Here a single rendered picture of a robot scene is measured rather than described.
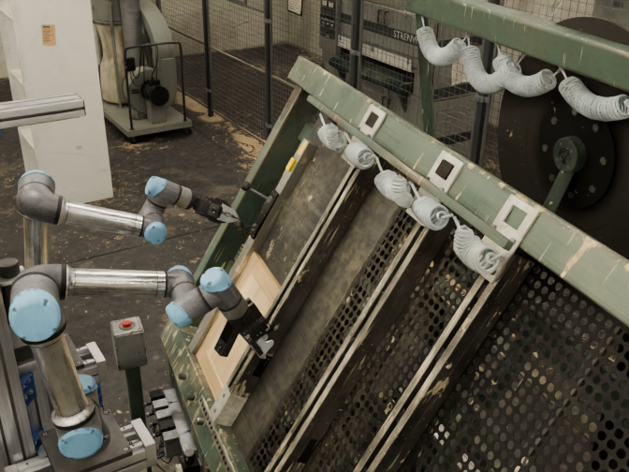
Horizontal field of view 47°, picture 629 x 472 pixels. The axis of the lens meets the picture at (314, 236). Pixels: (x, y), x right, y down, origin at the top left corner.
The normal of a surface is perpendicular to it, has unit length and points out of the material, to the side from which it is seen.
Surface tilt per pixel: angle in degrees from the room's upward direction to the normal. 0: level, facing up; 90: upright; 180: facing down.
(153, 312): 0
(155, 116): 90
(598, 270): 59
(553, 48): 90
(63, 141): 90
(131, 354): 90
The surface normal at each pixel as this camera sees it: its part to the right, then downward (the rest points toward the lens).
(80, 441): 0.33, 0.55
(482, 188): -0.79, -0.32
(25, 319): 0.30, 0.32
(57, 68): 0.53, 0.40
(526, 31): -0.93, 0.16
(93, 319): 0.02, -0.89
